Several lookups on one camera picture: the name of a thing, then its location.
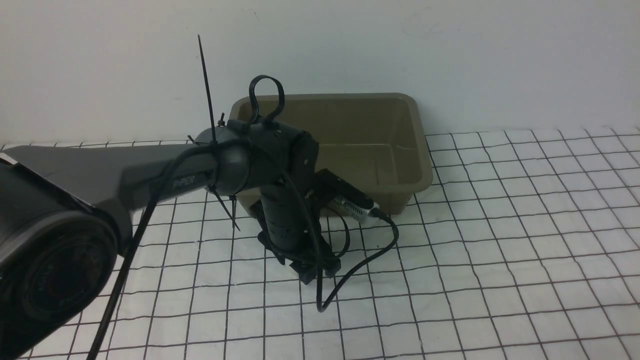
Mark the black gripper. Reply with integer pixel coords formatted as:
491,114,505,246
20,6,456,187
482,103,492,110
257,219,341,285

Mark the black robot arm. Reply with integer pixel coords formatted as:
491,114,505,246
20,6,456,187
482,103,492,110
1,120,321,360

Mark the olive green plastic bin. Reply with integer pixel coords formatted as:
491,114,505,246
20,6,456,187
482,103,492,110
229,93,434,217

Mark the white black-grid tablecloth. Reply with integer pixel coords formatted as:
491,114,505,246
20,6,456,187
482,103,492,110
0,127,640,360

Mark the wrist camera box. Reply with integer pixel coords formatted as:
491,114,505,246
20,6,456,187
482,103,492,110
309,168,384,225

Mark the black camera cable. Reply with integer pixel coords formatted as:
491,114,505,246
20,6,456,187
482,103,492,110
85,75,400,360

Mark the black cable tie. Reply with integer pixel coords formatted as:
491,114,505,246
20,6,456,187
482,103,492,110
197,34,240,231

